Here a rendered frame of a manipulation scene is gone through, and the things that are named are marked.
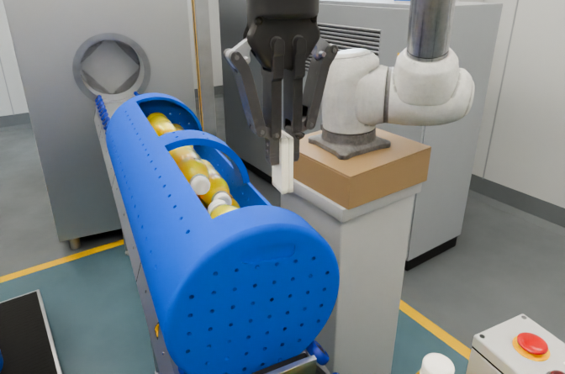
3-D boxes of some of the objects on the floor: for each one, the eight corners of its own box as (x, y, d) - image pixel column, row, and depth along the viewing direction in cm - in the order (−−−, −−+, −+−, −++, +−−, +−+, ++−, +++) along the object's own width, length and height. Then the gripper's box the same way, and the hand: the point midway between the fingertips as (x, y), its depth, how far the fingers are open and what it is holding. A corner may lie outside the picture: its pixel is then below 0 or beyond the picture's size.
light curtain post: (223, 281, 242) (200, -59, 177) (226, 287, 237) (204, -61, 172) (212, 284, 240) (186, -60, 174) (215, 291, 235) (189, -61, 169)
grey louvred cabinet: (271, 147, 438) (270, -6, 382) (458, 245, 275) (503, 2, 219) (224, 159, 410) (214, -5, 354) (401, 276, 247) (435, 6, 191)
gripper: (234, -25, 38) (243, 213, 47) (357, -24, 43) (344, 191, 52) (208, -24, 44) (221, 187, 53) (319, -24, 49) (314, 168, 59)
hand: (282, 162), depth 51 cm, fingers closed
